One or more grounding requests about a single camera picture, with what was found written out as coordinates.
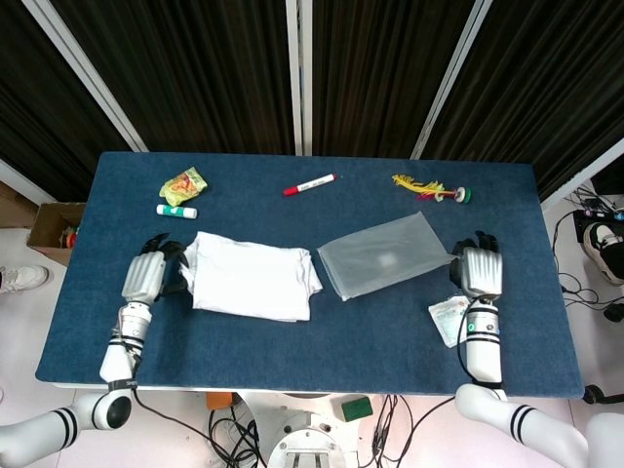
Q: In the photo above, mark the brown cardboard box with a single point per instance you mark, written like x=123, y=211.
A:
x=41, y=229

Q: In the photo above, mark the black power strip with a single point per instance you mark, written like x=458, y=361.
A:
x=585, y=224

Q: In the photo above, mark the translucent plastic zip bag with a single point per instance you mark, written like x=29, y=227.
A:
x=380, y=253

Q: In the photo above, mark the orange block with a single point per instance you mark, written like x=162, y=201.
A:
x=220, y=401

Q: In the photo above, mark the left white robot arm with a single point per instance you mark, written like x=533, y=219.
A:
x=119, y=361

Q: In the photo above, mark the white low frame bar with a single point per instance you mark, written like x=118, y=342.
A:
x=580, y=173
x=17, y=178

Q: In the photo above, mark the white vertical frame post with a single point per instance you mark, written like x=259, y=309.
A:
x=292, y=73
x=307, y=73

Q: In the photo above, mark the black and white sneaker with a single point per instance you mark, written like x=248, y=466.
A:
x=602, y=244

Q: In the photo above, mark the red capped white marker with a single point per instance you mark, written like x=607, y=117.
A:
x=312, y=184

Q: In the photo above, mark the yellow crumpled snack packet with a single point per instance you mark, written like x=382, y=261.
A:
x=183, y=186

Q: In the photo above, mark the colourful feather shuttlecock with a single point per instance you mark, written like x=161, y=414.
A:
x=429, y=187

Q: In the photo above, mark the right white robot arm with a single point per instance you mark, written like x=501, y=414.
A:
x=482, y=356

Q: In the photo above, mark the white clothes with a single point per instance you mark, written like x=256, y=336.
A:
x=248, y=278

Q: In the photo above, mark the black stand foot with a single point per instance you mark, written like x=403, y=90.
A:
x=602, y=395

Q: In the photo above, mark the white robot torso base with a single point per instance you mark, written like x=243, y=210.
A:
x=302, y=429

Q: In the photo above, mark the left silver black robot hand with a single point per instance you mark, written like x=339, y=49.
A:
x=144, y=275

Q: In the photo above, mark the white wet wipe packet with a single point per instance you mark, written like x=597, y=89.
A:
x=446, y=317

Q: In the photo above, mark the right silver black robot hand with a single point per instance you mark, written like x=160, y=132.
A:
x=482, y=273

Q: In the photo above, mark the green block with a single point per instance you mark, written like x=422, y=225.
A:
x=357, y=408

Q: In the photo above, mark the dark pleated curtain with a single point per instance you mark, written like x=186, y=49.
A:
x=546, y=88
x=44, y=122
x=380, y=73
x=195, y=73

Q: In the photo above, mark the white slanted frame post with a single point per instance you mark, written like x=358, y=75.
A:
x=451, y=73
x=83, y=73

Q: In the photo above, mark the green white glue stick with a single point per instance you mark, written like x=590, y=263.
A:
x=176, y=211

